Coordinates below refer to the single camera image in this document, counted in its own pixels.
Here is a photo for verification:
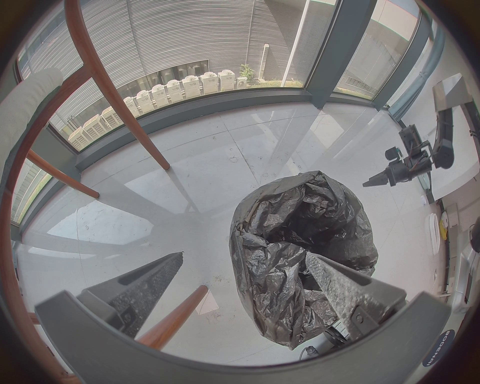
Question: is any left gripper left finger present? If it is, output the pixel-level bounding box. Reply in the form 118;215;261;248
76;251;185;339

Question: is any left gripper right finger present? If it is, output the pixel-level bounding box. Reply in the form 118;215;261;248
305;252;408;340

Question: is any black plastic bag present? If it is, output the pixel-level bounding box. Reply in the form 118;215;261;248
229;170;378;352

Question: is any wooden chair with cream cushion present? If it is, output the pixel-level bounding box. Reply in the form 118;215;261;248
0;0;209;380

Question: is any window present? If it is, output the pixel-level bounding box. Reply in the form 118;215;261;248
9;0;433;226

